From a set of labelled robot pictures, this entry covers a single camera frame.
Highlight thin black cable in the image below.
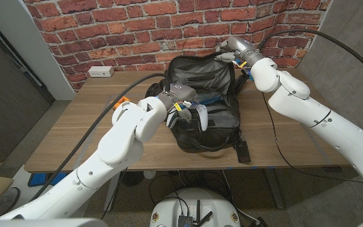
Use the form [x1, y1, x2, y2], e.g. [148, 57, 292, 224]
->
[101, 168, 129, 220]
[260, 91, 363, 190]

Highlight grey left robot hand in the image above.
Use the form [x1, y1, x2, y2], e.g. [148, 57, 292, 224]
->
[168, 83, 199, 123]

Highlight blue foot pedal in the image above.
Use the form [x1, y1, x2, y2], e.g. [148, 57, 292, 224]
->
[27, 172, 69, 188]

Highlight grey tape strip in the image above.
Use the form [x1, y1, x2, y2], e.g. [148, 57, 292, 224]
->
[301, 124, 332, 165]
[72, 125, 99, 171]

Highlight brick print backdrop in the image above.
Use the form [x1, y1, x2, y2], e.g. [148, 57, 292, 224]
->
[23, 0, 332, 90]

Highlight white power strip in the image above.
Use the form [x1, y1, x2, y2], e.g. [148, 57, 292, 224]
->
[88, 66, 115, 78]

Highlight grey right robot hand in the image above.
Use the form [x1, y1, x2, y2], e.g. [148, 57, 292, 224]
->
[214, 36, 265, 67]

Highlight white floor platform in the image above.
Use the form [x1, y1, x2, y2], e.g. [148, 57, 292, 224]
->
[11, 165, 91, 219]

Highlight black cables under table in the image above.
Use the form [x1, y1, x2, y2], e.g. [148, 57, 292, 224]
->
[149, 171, 233, 209]

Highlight white table leg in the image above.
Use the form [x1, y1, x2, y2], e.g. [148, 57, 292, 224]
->
[103, 172, 122, 212]

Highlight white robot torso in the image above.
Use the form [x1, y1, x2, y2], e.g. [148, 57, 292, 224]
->
[149, 187, 241, 227]

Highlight orange black button block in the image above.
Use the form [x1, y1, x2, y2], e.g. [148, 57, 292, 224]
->
[112, 96, 131, 110]

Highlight black round floor base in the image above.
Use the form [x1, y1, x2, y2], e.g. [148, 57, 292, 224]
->
[120, 171, 144, 187]

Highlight grey table leg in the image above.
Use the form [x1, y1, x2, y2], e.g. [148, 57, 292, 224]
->
[263, 168, 285, 209]

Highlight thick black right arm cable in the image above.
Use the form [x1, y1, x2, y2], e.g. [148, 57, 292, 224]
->
[258, 28, 363, 81]

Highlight black backpack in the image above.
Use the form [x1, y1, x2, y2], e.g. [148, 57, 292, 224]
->
[145, 52, 251, 165]

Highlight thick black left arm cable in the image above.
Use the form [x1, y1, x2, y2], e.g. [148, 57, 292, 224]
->
[30, 73, 166, 202]

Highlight white black game controller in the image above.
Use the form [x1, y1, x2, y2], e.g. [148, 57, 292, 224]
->
[166, 103, 209, 132]

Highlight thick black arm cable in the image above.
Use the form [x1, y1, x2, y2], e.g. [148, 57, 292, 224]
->
[258, 28, 363, 81]
[30, 73, 166, 202]

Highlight grey sneaker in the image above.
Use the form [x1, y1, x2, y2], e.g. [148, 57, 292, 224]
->
[0, 187, 21, 218]

